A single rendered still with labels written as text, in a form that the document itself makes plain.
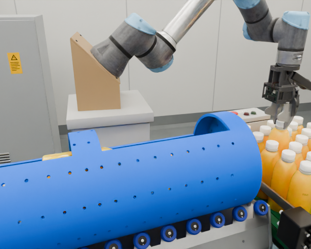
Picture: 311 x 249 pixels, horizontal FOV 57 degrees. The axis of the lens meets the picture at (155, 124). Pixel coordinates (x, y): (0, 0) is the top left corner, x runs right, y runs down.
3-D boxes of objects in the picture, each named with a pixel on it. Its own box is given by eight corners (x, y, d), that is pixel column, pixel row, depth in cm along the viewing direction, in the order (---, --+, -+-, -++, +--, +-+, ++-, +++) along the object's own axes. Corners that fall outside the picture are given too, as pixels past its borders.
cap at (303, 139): (295, 138, 102) (296, 134, 101) (308, 141, 100) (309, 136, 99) (293, 142, 99) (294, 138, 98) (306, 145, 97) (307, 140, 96)
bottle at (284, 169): (281, 216, 92) (291, 165, 85) (262, 204, 97) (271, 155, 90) (293, 207, 96) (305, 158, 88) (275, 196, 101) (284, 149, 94)
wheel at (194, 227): (183, 219, 80) (185, 219, 78) (197, 215, 81) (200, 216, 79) (186, 236, 79) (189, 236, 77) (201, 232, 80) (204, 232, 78)
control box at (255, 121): (214, 134, 126) (216, 111, 122) (252, 127, 133) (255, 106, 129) (227, 143, 118) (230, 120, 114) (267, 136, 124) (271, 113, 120)
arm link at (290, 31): (288, 10, 89) (317, 11, 83) (282, 47, 94) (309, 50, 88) (275, 11, 84) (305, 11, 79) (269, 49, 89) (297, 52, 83)
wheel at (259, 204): (250, 201, 87) (254, 201, 85) (262, 198, 88) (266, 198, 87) (254, 217, 86) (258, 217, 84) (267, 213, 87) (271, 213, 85)
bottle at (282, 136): (285, 171, 106) (295, 125, 99) (279, 179, 101) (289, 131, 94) (266, 165, 110) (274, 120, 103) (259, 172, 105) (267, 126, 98)
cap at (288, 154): (290, 162, 87) (291, 156, 86) (278, 157, 90) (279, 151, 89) (297, 158, 89) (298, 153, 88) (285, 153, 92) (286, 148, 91)
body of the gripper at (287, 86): (260, 99, 96) (266, 62, 91) (281, 96, 99) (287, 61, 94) (277, 106, 89) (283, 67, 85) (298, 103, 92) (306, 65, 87)
